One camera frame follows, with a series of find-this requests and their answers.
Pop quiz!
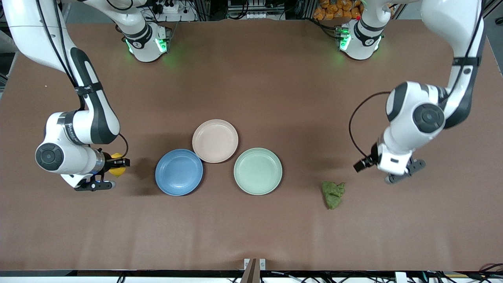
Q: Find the yellow lemon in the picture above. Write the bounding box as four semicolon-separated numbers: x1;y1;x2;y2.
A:
107;153;129;176

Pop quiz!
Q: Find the green lettuce leaf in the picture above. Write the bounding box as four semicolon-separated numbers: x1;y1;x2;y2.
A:
321;181;346;210

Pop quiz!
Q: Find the blue plate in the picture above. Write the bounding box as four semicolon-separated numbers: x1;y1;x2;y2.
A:
155;149;204;197

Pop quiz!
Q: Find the brown table cover sheet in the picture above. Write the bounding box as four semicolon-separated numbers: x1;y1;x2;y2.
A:
0;19;503;272

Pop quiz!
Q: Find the beige plate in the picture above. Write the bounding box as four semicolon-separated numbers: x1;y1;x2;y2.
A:
192;119;239;164

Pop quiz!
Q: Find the light green plate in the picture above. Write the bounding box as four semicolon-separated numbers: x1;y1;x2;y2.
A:
233;147;283;196

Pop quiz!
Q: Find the bag of orange fruits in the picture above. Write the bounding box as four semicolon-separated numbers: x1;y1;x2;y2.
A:
313;0;364;21

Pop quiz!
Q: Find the white power strip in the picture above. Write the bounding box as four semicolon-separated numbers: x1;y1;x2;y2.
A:
141;0;197;22

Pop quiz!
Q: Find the white electronics box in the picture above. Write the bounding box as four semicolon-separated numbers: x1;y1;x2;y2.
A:
227;0;285;20

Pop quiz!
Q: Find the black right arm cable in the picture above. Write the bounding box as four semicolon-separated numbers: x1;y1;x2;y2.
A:
36;0;129;158

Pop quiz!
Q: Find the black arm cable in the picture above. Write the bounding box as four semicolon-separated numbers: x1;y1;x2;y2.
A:
348;0;485;160
36;0;129;158

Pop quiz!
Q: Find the right arm wrist camera bar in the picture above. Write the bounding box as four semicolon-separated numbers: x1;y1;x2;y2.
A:
75;173;117;192

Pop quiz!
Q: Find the arm wrist camera bar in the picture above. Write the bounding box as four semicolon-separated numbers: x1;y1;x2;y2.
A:
75;173;117;192
384;159;426;184

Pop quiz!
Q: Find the left arm wrist camera bar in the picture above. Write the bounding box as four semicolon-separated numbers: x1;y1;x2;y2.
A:
384;159;426;184

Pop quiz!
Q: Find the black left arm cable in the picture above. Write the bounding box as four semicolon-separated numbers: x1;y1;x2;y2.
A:
348;0;485;160

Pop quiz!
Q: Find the metal table edge bracket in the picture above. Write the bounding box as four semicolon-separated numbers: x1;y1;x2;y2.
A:
240;258;266;283

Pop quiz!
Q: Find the aluminium frame profile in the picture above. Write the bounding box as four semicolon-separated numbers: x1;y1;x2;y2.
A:
485;0;503;24

